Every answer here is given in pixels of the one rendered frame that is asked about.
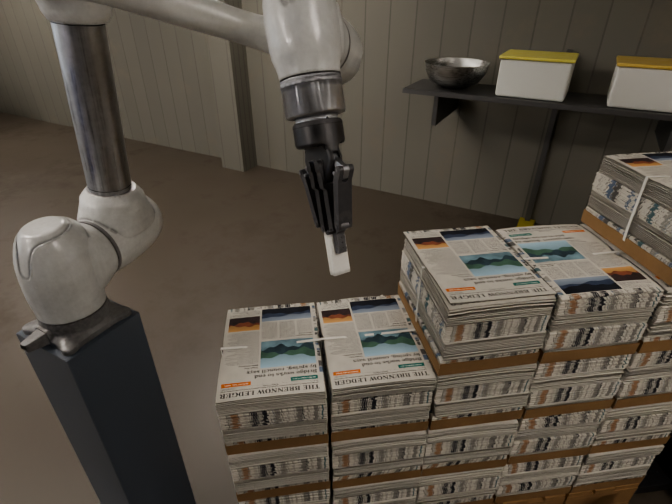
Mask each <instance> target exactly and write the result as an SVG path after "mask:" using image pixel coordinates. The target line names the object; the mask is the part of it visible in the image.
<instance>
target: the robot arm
mask: <svg viewBox="0 0 672 504"><path fill-rule="evenodd" d="M35 1H36V3H37V5H38V7H39V9H40V11H41V12H42V14H43V15H44V16H45V17H46V18H47V20H49V21H50V23H51V28H52V32H53V37H54V41H55V45H56V50H57V54H58V59H59V63H60V68H61V72H62V77H63V81H64V85H65V90H66V94H67V99H68V103H69V108H70V112H71V116H72V121H73V125H74V130H75V134H76V139H77V143H78V148H79V152H80V156H81V161H82V165H83V170H84V174H85V179H86V183H87V186H86V187H85V189H84V190H83V191H82V192H81V194H80V196H79V207H78V214H77V221H76V220H74V219H71V218H68V217H64V216H47V217H42V218H38V219H36V220H33V221H31V222H29V223H27V224H26V225H24V226H23V227H22V228H21V229H20V231H19V232H18V233H17V235H16V236H15V239H14V243H13V265H14V270H15V273H16V276H17V279H18V282H19V285H20V287H21V290H22V292H23V294H24V296H25V298H26V300H27V302H28V304H29V306H30V307H31V309H32V310H33V312H34V314H35V316H36V318H37V319H36V320H33V321H31V322H29V323H27V324H25V325H24V326H23V327H22V330H23V332H24V334H25V335H29V336H28V337H27V338H26V339H25V340H23V341H22V342H21V343H20V347H21V349H24V352H26V353H30V352H32V351H35V350H37V349H39V348H41V347H44V346H46V345H48V344H49V345H51V346H53V347H55V348H57V349H58V350H60V351H61V353H62V355H63V356H71V355H73V354H75V353H76V352H77V351H78V350H79V349H80V348H81V347H82V346H83V345H85V344H86V343H88V342H89V341H91V340H92V339H94V338H95V337H97V336H98V335H99V334H101V333H102V332H104V331H105V330H107V329H108V328H110V327H111V326H113V325H114V324H116V323H117V322H119V321H121V320H123V319H125V318H127V317H129V316H130V315H131V309H130V308H129V307H127V306H121V305H118V304H116V303H113V302H111V301H109V299H108V297H107V295H106V292H105V287H106V286H107V285H108V283H109V282H110V280H111V278H112V277H113V275H114V274H115V272H117V271H118V270H120V269H122V268H123V267H125V266H126V265H128V264H129V263H131V262H132V261H134V260H135V259H136V258H138V257H139V256H140V255H141V254H143V253H144V252H145V251H146V250H147V249H148V248H149V247H150V246H151V245H152V244H153V243H154V242H155V240H156V239H157V237H158V236H159V234H160V231H161V228H162V223H163V219H162V214H161V211H160V209H159V207H158V206H157V204H156V203H155V202H154V201H153V200H152V199H151V198H149V197H148V196H146V195H145V193H144V191H143V189H142V188H141V187H140V186H138V185H137V184H136V183H134V182H133V181H131V177H130V171H129V165H128V159H127V152H126V146H125V140H124V134H123V128H122V122H121V116H120V110H119V104H118V98H117V92H116V86H115V79H114V73H113V67H112V61H111V55H110V49H109V43H108V37H107V31H106V25H105V24H106V23H109V21H110V19H111V16H112V8H113V7H114V8H118V9H121V10H125V11H128V12H132V13H135V14H139V15H142V16H146V17H149V18H153V19H156V20H159V21H163V22H166V23H170V24H173V25H177V26H180V27H184V28H187V29H191V30H194V31H198V32H201V33H205V34H208V35H212V36H215V37H219V38H222V39H225V40H229V41H232V42H235V43H239V44H242V45H245V46H248V47H251V48H254V49H257V50H260V51H263V52H266V53H268V54H270V57H271V61H272V63H273V65H274V67H275V69H276V72H277V75H278V78H279V82H280V91H281V93H282V99H283V105H284V111H285V117H286V120H287V121H293V122H294V121H295V123H296V124H294V125H293V127H292V129H293V135H294V141H295V147H296V148H297V149H298V150H302V149H304V150H305V164H306V167H305V169H301V170H299V175H300V177H301V179H302V181H303V184H304V187H305V191H306V194H307V198H308V201H309V205H310V209H311V212H312V216H313V220H314V223H315V226H316V228H319V227H320V228H321V231H322V232H323V233H324V238H325V244H326V250H327V257H328V263H329V269H330V275H333V276H338V275H341V274H344V273H347V272H350V265H349V259H348V252H347V245H346V239H345V231H346V229H348V228H351V227H352V177H353V172H354V166H353V164H345V163H344V162H343V161H342V154H341V152H340V149H339V144H340V143H343V142H344V141H345V135H344V128H343V121H342V119H341V118H340V117H338V115H339V114H342V113H344V112H345V109H346V108H345V101H344V94H343V87H342V85H343V84H345V83H347V82H349V81H350V80H351V79H352V78H353V77H354V76H355V75H356V74H357V72H358V71H359V66H360V63H361V59H362V56H363V47H362V43H361V40H360V37H359V35H358V33H357V31H356V30H355V28H354V27H353V26H352V25H351V24H350V23H349V22H348V21H347V20H346V19H345V18H343V17H342V15H341V12H340V7H339V4H338V3H337V2H336V0H262V8H263V15H259V14H256V13H252V12H249V11H246V10H242V9H239V8H236V7H234V6H231V5H228V4H226V3H223V2H220V1H218V0H35Z"/></svg>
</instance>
